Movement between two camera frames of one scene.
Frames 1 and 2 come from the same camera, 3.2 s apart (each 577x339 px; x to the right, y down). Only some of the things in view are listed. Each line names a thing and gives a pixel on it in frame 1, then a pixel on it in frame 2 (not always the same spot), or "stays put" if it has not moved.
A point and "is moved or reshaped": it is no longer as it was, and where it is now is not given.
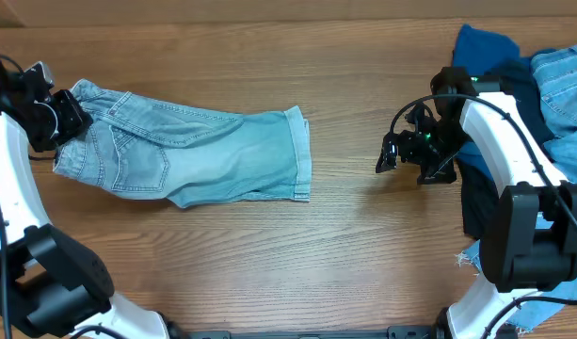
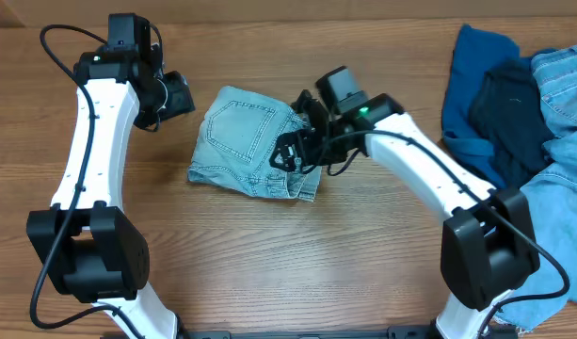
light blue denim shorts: (186, 157) is moved or reshaped
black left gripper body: (73, 115) → (176, 100)
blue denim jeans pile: (561, 82) stays put
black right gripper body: (408, 153) → (300, 142)
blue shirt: (480, 52) stays put
